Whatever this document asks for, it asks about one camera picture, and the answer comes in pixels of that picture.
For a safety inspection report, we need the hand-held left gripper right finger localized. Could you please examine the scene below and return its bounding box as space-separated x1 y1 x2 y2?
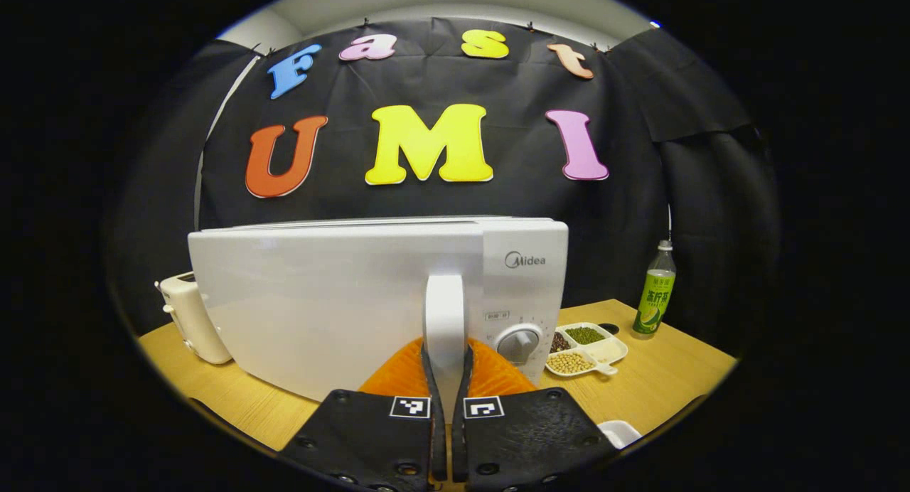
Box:
451 338 619 492

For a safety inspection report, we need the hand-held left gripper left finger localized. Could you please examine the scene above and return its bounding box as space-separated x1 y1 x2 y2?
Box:
279 338 449 492

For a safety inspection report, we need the white square food plate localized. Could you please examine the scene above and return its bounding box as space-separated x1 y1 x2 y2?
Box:
597 420 642 450

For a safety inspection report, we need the white microwave oven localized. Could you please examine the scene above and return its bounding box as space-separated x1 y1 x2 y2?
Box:
188 215 569 425

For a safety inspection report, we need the white divided dish of beans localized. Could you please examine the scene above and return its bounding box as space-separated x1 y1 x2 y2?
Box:
545 322 629 378

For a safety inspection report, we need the green label drink bottle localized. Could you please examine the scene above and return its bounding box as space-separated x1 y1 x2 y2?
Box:
632 240 677 337

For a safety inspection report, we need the white toaster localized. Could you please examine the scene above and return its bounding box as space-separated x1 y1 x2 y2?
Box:
155 272 233 365

